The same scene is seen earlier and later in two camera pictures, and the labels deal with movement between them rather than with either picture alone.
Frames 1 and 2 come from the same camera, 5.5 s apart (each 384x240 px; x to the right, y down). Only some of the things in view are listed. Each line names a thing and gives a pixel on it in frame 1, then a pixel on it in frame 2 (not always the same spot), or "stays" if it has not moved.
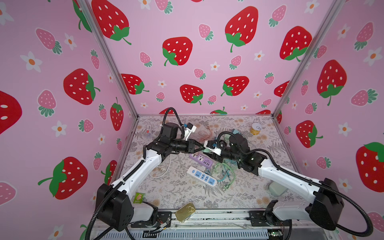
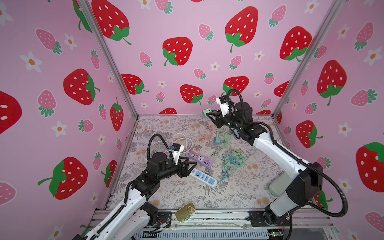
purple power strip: x=201 y=159 stays
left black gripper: x=201 y=147 to x=186 y=172
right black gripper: x=212 y=155 to x=218 y=121
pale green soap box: x=276 y=189 stays
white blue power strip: x=202 y=176 stays
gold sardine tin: x=186 y=211 stays
